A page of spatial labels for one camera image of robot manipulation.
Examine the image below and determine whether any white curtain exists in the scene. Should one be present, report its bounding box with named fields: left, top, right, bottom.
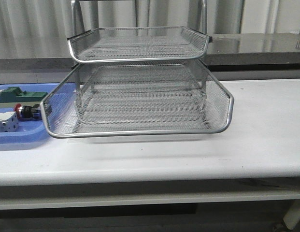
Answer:
left=0, top=0, right=300, bottom=59

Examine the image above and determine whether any green and beige electrical module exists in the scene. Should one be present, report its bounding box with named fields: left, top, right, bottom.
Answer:
left=0, top=87, right=47, bottom=108

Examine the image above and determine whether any silver rack frame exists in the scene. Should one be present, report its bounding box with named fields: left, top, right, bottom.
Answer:
left=71, top=0, right=214, bottom=92

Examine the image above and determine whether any grey stone counter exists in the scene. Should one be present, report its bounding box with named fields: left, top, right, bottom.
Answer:
left=0, top=33, right=300, bottom=72

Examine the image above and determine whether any red emergency stop button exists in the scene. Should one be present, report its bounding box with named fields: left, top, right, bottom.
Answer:
left=14, top=103, right=42, bottom=120

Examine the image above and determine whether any silver mesh tray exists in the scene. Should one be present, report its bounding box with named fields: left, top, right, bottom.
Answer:
left=40, top=59, right=234, bottom=138
left=67, top=26, right=214, bottom=63

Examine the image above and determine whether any white circuit breaker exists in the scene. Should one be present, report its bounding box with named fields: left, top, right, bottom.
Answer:
left=0, top=111, right=19, bottom=132

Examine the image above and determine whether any blue plastic tray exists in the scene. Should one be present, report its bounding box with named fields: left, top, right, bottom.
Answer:
left=0, top=83, right=58, bottom=144

